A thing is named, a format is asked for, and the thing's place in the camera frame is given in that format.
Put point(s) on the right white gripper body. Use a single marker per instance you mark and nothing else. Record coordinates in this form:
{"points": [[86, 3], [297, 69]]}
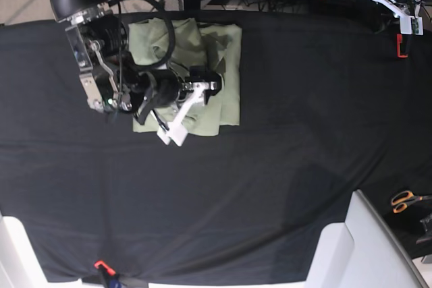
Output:
{"points": [[168, 98]]}

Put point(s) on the olive green T-shirt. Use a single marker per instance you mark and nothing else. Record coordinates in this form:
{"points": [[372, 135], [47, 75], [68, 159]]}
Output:
{"points": [[213, 45]]}

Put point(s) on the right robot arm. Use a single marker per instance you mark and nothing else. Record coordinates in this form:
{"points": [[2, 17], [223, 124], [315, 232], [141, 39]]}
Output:
{"points": [[114, 83]]}

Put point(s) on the orange black clamp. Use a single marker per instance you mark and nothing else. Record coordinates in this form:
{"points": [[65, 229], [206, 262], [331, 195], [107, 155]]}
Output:
{"points": [[403, 45]]}

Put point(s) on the black table cloth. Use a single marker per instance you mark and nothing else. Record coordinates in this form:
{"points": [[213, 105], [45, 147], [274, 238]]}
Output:
{"points": [[326, 108]]}

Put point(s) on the orange blue front clamp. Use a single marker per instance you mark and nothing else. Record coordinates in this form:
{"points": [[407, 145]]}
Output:
{"points": [[109, 278]]}

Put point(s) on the orange handled scissors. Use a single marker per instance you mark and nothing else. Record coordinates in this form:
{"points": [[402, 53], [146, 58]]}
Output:
{"points": [[401, 201]]}

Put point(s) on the white table frame left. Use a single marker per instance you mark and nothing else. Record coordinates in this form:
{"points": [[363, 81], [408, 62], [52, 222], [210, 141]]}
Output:
{"points": [[19, 264]]}

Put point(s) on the white table frame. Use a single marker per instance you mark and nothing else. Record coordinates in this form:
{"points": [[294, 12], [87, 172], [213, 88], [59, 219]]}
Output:
{"points": [[361, 251], [19, 264]]}

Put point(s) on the white table frame right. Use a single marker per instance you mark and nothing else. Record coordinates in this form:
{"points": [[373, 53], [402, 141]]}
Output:
{"points": [[361, 251]]}

